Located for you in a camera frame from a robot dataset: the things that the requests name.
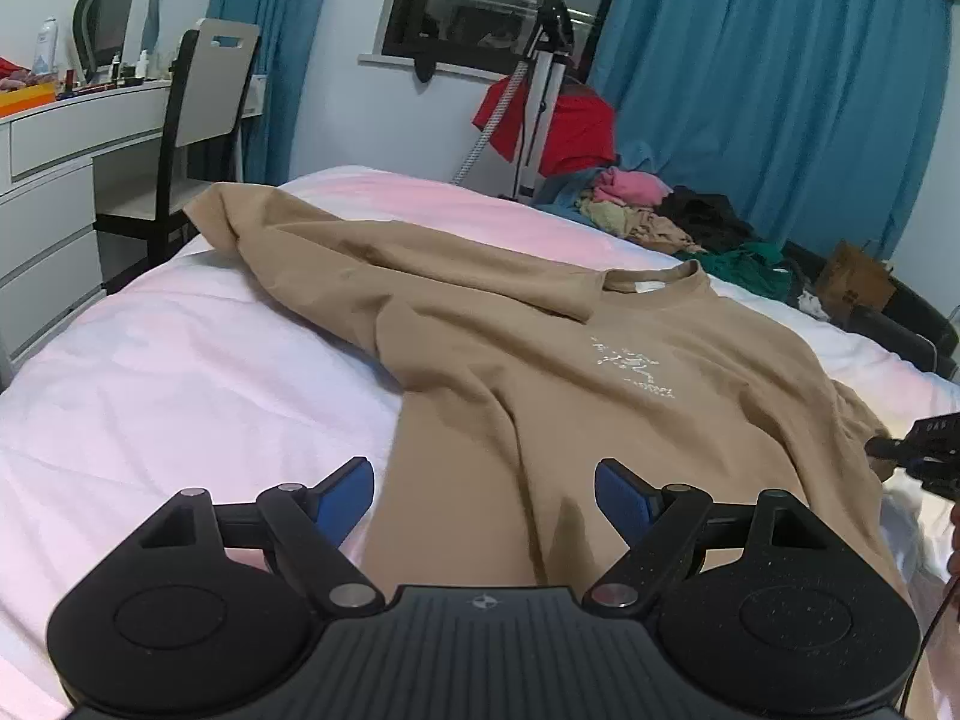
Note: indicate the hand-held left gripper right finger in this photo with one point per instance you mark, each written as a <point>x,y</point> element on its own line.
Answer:
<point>622,499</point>

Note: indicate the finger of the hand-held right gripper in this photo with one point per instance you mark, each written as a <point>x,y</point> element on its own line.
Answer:
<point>892,450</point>

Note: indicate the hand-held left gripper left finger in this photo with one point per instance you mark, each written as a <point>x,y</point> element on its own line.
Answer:
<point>345,495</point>

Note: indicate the tan printed t-shirt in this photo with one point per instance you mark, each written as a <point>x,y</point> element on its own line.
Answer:
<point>525,360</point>

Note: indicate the black sofa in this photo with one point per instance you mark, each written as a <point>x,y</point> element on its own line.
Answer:
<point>915,330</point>

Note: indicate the white garment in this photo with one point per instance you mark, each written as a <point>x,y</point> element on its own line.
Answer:
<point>811,304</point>

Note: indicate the brown paper bag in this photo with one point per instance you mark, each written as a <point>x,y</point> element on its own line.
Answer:
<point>851,277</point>

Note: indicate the bed with pastel duvet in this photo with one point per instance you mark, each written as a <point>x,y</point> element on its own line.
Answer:
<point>187,390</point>

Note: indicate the khaki garment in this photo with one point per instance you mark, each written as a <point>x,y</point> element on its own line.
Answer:
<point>660,229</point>

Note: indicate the yellow-green garment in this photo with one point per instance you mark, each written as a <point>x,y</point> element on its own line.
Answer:
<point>611,217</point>

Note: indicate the black garment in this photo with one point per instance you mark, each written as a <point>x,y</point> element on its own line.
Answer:
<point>705,217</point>

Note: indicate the blue garment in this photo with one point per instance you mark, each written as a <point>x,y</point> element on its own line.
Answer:
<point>562,195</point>

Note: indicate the pink garment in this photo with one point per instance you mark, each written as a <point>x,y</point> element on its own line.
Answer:
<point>630,186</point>

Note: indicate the red garment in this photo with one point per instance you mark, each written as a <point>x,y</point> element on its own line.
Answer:
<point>577,135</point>

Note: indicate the narrow blue curtain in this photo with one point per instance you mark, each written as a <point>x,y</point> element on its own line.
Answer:
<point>281,112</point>

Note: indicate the wide blue curtain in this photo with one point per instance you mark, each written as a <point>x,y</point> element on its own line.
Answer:
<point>750,75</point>

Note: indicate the white dressing table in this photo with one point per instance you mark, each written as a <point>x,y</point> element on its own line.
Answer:
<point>45,225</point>

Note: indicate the black and cream chair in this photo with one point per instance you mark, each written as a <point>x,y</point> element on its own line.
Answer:
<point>214,90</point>

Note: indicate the black hanging object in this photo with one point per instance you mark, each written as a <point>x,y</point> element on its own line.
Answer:
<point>425,67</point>

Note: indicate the row of cosmetic bottles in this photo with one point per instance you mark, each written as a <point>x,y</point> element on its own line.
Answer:
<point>120,75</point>

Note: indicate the orange box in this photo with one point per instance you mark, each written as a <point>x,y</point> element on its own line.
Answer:
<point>26,99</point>

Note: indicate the red fabric item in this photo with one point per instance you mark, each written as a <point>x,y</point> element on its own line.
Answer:
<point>15,71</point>

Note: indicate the white spray bottle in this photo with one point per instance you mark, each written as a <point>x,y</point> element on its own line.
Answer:
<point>45,49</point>

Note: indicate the wavy vanity mirror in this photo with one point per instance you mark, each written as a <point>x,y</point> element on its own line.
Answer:
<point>112,7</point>

